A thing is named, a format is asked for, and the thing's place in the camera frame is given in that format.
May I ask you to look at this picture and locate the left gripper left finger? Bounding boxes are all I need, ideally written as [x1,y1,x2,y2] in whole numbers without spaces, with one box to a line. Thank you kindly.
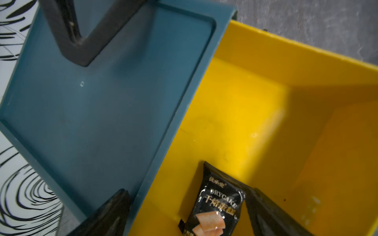
[69,189,131,236]

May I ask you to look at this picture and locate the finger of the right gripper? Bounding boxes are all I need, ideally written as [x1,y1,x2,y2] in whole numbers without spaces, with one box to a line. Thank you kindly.
[39,0,146,67]

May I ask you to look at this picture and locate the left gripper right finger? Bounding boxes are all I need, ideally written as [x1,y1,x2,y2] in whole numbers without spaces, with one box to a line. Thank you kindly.
[245,187,312,236]

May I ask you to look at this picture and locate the black cookie packet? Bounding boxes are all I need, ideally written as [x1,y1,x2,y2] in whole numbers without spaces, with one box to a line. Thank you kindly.
[179,162,247,236]

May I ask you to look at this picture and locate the teal drawer cabinet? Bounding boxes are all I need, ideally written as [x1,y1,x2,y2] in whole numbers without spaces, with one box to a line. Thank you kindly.
[1,1,237,235]

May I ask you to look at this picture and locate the yellow top drawer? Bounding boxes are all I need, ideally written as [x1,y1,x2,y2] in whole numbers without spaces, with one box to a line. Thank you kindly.
[130,21,378,236]

